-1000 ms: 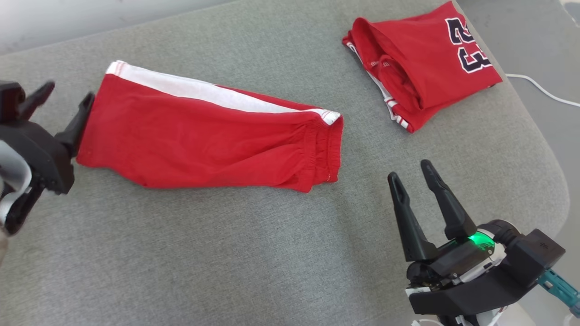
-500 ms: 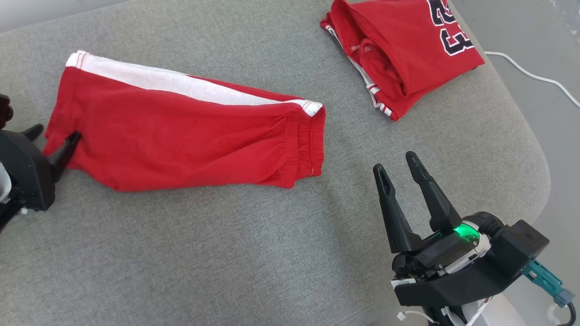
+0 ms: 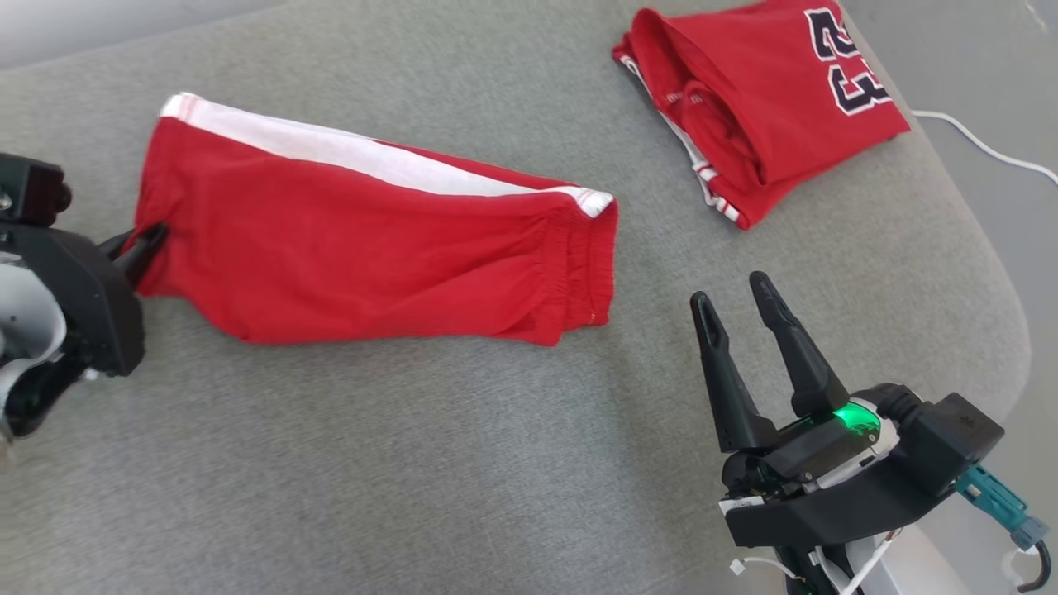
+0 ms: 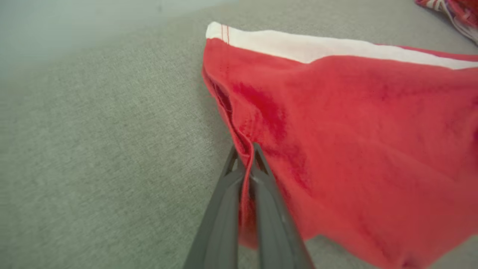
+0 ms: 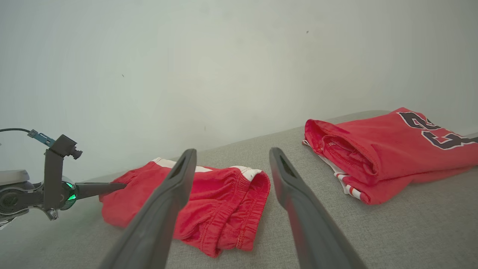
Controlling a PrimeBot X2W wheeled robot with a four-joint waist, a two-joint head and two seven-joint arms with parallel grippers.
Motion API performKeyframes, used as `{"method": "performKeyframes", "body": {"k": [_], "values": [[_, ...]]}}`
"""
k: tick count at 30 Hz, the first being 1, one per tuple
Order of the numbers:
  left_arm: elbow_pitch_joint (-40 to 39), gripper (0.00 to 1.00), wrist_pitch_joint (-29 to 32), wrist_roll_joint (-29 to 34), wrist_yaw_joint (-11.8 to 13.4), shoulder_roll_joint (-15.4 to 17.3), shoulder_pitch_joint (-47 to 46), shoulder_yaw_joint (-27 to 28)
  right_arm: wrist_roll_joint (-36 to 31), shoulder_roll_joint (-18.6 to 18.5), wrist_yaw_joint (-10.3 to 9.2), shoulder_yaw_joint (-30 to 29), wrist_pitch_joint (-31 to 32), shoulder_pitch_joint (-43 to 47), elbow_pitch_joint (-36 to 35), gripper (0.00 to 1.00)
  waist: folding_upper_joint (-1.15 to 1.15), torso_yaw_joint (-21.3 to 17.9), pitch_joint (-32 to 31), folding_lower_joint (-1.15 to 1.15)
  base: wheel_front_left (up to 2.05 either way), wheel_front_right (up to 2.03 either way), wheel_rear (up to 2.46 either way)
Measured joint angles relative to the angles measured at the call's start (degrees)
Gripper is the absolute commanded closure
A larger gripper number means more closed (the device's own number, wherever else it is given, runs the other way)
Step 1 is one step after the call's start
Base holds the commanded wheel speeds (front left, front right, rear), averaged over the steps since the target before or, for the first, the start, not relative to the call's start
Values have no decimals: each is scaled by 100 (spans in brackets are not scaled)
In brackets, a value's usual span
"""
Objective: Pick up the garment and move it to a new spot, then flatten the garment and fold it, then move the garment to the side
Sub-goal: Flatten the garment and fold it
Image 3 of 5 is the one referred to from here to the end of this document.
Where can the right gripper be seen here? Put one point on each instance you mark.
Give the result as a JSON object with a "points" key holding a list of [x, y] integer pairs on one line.
{"points": [[818, 479]]}

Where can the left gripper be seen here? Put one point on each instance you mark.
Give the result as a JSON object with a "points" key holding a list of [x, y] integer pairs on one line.
{"points": [[91, 322]]}

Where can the red shorts with white stripe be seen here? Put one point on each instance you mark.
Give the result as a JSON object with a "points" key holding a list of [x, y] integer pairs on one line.
{"points": [[347, 256]]}

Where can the red jersey with number 23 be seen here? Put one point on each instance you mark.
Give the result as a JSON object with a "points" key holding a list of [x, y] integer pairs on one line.
{"points": [[769, 91]]}

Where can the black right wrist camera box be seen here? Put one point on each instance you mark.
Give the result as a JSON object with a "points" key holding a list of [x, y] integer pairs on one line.
{"points": [[950, 442]]}

